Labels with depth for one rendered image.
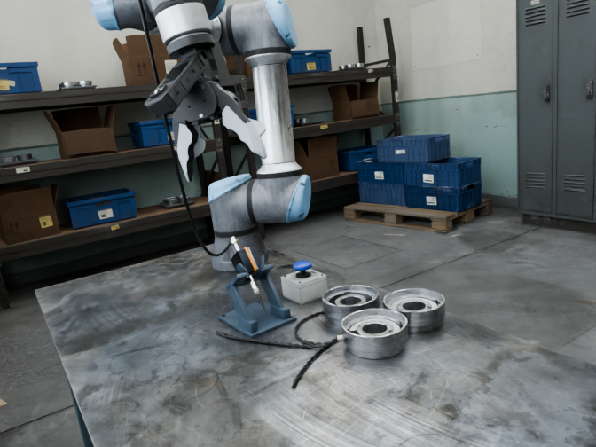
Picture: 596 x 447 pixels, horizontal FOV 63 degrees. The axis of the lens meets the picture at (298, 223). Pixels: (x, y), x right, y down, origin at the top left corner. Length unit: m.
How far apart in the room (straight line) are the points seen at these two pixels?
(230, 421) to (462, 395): 0.30
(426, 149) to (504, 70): 1.11
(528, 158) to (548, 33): 0.96
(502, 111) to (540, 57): 0.94
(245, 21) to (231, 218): 0.47
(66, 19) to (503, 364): 4.43
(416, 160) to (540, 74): 1.20
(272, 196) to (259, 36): 0.37
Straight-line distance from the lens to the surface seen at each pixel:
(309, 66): 5.04
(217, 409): 0.72
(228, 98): 0.73
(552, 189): 4.40
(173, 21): 0.77
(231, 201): 1.24
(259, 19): 1.22
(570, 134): 4.27
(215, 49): 0.81
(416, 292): 0.93
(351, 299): 0.94
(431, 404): 0.69
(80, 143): 4.12
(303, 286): 0.99
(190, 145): 0.78
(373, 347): 0.77
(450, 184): 4.47
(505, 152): 5.17
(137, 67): 4.30
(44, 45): 4.72
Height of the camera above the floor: 1.19
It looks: 13 degrees down
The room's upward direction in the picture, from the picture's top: 7 degrees counter-clockwise
